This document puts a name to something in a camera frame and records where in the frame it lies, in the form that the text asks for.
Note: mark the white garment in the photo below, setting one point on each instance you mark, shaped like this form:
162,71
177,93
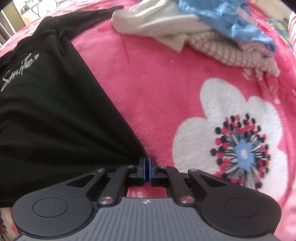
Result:
157,23

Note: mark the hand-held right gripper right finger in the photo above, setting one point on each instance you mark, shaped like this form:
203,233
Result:
151,171

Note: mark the black shirt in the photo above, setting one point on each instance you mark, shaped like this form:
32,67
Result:
57,111

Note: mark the pink floral blanket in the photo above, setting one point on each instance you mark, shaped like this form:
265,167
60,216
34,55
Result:
161,92

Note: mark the blue garment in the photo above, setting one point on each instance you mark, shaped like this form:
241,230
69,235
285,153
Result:
226,18

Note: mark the pink striped knitted garment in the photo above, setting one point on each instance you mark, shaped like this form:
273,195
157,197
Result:
231,51

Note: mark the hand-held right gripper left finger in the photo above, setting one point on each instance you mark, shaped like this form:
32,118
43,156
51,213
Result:
144,171

